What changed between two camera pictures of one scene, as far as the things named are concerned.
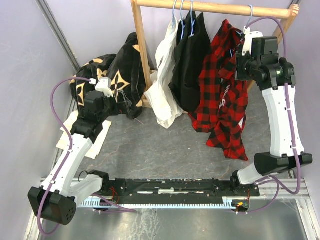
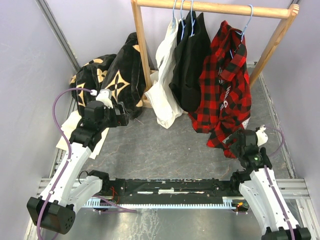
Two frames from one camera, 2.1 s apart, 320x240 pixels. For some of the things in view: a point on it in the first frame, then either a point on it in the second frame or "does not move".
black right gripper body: (245, 65) -> (236, 149)
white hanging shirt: (159, 94) does not move
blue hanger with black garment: (192, 21) does not move
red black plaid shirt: (222, 102) does not move
